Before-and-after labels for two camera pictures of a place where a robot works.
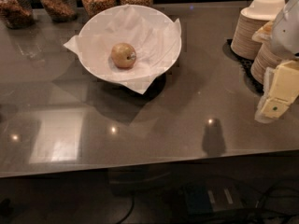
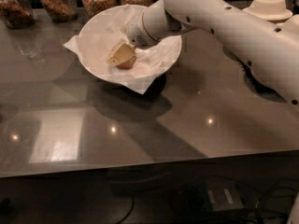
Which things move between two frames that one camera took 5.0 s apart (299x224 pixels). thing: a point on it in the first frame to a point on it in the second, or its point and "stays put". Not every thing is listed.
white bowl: [130, 42] stays put
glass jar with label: [59, 3] stays put
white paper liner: [156, 38] stays put
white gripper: [286, 35] to [135, 32]
